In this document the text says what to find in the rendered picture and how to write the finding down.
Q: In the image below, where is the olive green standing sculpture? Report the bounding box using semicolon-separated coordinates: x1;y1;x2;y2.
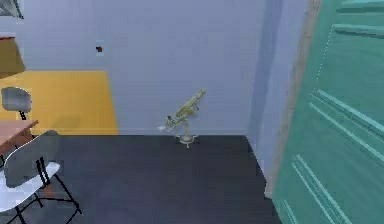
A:
158;88;208;149

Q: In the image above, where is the teal panelled room door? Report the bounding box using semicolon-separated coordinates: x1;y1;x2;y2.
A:
271;0;384;224

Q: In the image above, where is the grey chair with black legs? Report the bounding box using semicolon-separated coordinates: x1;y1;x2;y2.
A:
0;129;83;224

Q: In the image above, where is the brown wooden table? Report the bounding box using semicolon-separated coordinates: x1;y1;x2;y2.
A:
0;119;40;158

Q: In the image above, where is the brown wooden cupboard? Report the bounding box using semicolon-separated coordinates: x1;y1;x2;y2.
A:
0;35;26;80

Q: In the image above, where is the grey framed wall picture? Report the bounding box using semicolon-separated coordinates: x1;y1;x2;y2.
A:
0;0;24;20

